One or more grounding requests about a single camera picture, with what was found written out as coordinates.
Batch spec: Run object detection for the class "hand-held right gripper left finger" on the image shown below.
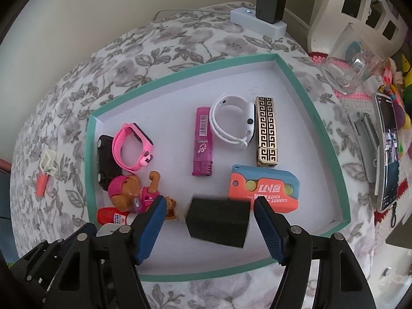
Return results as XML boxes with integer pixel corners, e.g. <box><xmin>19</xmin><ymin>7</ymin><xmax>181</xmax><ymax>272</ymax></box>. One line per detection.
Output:
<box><xmin>45</xmin><ymin>196</ymin><xmax>168</xmax><ymax>309</ymax></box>

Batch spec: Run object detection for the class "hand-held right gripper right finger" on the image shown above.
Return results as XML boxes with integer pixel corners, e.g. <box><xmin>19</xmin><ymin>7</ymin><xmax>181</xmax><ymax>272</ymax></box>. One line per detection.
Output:
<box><xmin>254</xmin><ymin>196</ymin><xmax>375</xmax><ymax>309</ymax></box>

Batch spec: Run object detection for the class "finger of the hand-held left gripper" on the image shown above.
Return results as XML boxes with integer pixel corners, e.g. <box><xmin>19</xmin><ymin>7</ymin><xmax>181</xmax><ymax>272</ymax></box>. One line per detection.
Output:
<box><xmin>13</xmin><ymin>223</ymin><xmax>99</xmax><ymax>297</ymax></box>

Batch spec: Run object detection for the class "small red glue bottle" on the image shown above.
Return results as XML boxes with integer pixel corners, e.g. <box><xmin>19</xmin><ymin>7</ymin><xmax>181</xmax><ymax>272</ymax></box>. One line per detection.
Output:
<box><xmin>97</xmin><ymin>208</ymin><xmax>137</xmax><ymax>227</ymax></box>

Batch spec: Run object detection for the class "orange blue toy knife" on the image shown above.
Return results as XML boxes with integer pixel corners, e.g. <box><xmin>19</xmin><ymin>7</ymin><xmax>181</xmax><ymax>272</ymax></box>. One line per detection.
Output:
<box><xmin>228</xmin><ymin>164</ymin><xmax>301</xmax><ymax>214</ymax></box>

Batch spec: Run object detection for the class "brown pink dog toy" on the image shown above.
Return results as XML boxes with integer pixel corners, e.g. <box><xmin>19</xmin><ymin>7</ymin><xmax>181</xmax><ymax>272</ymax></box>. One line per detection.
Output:
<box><xmin>108</xmin><ymin>171</ymin><xmax>177</xmax><ymax>221</ymax></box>

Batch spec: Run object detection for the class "black plug charger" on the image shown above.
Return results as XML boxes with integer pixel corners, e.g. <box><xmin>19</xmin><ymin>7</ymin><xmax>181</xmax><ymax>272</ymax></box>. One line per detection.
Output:
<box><xmin>186</xmin><ymin>197</ymin><xmax>251</xmax><ymax>248</ymax></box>

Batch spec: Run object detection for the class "pink smartwatch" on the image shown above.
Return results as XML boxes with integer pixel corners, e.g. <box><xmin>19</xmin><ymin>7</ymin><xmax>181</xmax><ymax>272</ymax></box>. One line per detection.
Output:
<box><xmin>112</xmin><ymin>123</ymin><xmax>154</xmax><ymax>174</ymax></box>

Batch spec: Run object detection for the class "black toy car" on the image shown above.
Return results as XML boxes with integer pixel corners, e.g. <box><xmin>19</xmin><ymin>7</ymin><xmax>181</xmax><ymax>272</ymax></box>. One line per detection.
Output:
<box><xmin>97</xmin><ymin>134</ymin><xmax>123</xmax><ymax>192</ymax></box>

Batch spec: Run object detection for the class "gold patterned lighter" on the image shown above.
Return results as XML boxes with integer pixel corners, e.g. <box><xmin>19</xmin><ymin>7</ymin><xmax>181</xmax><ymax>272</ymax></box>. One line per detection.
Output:
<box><xmin>255</xmin><ymin>97</ymin><xmax>278</xmax><ymax>168</ymax></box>

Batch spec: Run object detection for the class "purple lighter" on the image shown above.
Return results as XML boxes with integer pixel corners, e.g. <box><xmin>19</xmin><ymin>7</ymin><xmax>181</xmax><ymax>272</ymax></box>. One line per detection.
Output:
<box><xmin>192</xmin><ymin>107</ymin><xmax>214</xmax><ymax>177</ymax></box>

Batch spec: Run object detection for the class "white smartwatch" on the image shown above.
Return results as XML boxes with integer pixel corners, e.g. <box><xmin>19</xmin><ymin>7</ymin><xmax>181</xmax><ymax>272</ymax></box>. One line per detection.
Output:
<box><xmin>211</xmin><ymin>93</ymin><xmax>257</xmax><ymax>150</ymax></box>

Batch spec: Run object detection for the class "teal cardboard box tray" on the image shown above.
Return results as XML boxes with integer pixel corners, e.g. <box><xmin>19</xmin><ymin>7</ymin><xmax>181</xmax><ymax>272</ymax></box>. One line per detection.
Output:
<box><xmin>84</xmin><ymin>53</ymin><xmax>351</xmax><ymax>282</ymax></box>

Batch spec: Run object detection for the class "small orange plastic piece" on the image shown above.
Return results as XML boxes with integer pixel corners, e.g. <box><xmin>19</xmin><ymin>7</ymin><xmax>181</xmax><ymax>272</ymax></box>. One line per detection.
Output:
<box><xmin>35</xmin><ymin>174</ymin><xmax>52</xmax><ymax>198</ymax></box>

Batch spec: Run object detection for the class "grey phone stand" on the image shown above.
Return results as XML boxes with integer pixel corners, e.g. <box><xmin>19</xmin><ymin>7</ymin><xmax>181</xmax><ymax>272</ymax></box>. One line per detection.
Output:
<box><xmin>349</xmin><ymin>111</ymin><xmax>380</xmax><ymax>197</ymax></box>

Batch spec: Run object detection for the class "smartphone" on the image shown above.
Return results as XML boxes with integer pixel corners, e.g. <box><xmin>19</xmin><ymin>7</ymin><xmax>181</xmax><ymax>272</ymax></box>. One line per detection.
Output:
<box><xmin>375</xmin><ymin>93</ymin><xmax>401</xmax><ymax>213</ymax></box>

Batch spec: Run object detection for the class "floral fleece blanket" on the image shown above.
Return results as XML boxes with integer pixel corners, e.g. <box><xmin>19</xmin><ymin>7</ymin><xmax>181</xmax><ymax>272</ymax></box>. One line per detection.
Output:
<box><xmin>10</xmin><ymin>2</ymin><xmax>377</xmax><ymax>309</ymax></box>

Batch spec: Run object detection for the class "clear plastic cup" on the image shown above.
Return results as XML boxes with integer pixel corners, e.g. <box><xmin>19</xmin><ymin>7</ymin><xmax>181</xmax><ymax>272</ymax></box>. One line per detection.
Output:
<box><xmin>322</xmin><ymin>24</ymin><xmax>385</xmax><ymax>95</ymax></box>

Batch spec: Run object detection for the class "pile of colourful small toys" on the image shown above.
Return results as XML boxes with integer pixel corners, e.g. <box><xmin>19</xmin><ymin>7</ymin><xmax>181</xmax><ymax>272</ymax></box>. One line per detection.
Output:
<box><xmin>380</xmin><ymin>55</ymin><xmax>412</xmax><ymax>155</ymax></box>

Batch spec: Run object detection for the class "white power strip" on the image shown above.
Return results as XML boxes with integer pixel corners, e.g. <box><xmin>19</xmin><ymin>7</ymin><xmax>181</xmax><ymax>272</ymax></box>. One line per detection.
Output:
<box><xmin>230</xmin><ymin>8</ymin><xmax>287</xmax><ymax>37</ymax></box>

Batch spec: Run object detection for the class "black power adapter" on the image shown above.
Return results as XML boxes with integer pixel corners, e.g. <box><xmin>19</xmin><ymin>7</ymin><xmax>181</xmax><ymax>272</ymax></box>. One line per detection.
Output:
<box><xmin>256</xmin><ymin>0</ymin><xmax>286</xmax><ymax>24</ymax></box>

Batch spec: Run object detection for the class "white cutout furniture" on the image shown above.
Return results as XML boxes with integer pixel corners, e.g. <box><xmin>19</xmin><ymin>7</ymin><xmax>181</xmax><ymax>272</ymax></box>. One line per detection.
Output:
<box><xmin>307</xmin><ymin>0</ymin><xmax>406</xmax><ymax>58</ymax></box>

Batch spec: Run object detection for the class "white plastic frame piece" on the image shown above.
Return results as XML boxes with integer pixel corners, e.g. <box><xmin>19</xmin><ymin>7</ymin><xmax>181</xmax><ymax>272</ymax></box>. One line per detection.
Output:
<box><xmin>40</xmin><ymin>150</ymin><xmax>57</xmax><ymax>173</ymax></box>

